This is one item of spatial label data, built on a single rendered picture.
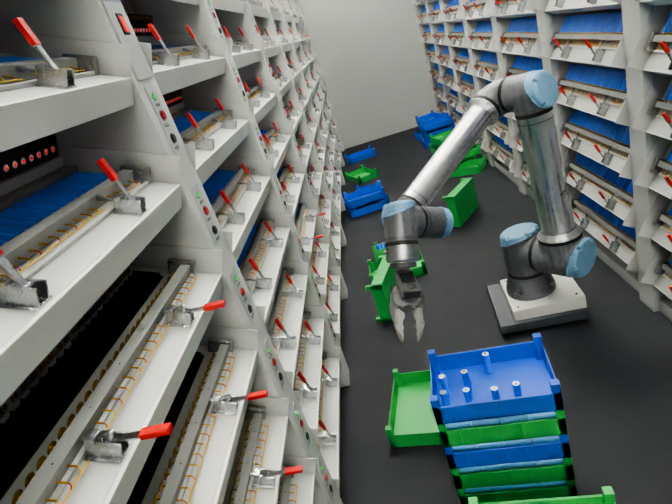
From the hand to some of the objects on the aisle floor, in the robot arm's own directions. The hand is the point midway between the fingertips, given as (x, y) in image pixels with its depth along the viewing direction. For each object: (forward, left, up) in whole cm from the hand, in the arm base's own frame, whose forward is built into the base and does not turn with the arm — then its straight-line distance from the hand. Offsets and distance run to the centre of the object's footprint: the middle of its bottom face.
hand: (410, 338), depth 127 cm
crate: (+7, -26, -48) cm, 55 cm away
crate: (-38, -185, -44) cm, 194 cm away
